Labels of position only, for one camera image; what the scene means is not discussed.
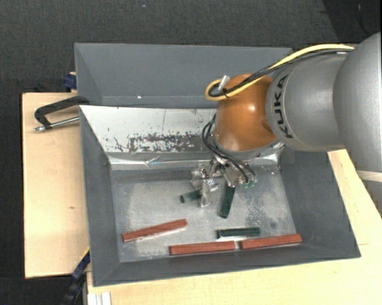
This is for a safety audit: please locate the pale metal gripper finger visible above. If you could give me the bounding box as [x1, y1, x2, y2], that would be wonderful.
[198, 177, 221, 209]
[189, 166, 210, 191]

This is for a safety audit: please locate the dark green flat block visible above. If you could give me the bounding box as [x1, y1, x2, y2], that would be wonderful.
[216, 227, 261, 240]
[217, 184, 238, 219]
[179, 189, 202, 204]

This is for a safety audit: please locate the red-brown flat block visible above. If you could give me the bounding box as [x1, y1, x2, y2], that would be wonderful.
[121, 218, 189, 243]
[168, 241, 237, 256]
[238, 233, 303, 251]

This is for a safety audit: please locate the grey metal bin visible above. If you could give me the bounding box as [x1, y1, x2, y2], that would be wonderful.
[73, 32, 363, 288]

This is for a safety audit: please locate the pale wood flat board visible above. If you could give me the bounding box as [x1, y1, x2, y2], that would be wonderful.
[18, 91, 91, 279]

